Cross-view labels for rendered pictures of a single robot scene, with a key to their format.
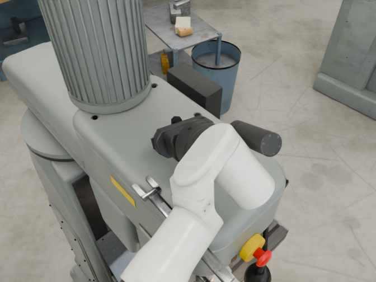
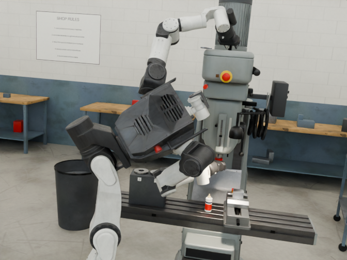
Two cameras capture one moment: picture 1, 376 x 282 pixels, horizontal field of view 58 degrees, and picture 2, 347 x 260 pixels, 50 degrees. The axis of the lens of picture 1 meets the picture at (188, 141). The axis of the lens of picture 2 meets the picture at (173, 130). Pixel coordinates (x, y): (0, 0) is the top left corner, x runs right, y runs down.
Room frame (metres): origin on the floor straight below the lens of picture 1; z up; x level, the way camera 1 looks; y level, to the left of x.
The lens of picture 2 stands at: (-1.08, -1.44, 1.87)
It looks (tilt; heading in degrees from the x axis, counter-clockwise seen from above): 12 degrees down; 51
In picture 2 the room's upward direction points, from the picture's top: 4 degrees clockwise
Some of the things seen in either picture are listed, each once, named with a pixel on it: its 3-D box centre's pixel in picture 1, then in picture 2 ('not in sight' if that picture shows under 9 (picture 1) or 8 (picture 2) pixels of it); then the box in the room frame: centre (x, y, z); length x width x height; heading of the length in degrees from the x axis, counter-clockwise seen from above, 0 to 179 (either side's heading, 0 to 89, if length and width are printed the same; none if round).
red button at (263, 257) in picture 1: (261, 255); (226, 77); (0.29, -0.15, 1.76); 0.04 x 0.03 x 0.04; 132
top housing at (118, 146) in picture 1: (173, 163); (228, 65); (0.49, 0.03, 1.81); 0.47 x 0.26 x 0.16; 42
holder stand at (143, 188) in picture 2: not in sight; (148, 186); (0.20, 0.32, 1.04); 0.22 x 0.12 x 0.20; 137
